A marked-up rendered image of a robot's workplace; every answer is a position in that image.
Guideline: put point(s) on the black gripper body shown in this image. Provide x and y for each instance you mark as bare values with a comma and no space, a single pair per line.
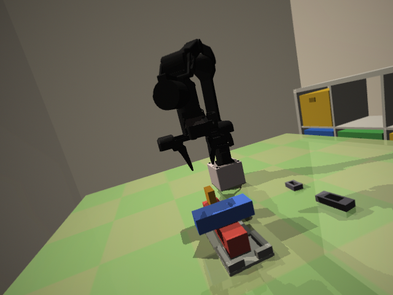
171,142

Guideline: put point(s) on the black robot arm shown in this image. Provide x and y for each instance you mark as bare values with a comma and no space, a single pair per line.
175,90

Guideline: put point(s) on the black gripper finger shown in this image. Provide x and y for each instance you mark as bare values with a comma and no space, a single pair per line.
183,152
212,144

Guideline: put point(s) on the blue long rectangular block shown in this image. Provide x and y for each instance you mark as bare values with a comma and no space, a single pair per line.
222,213

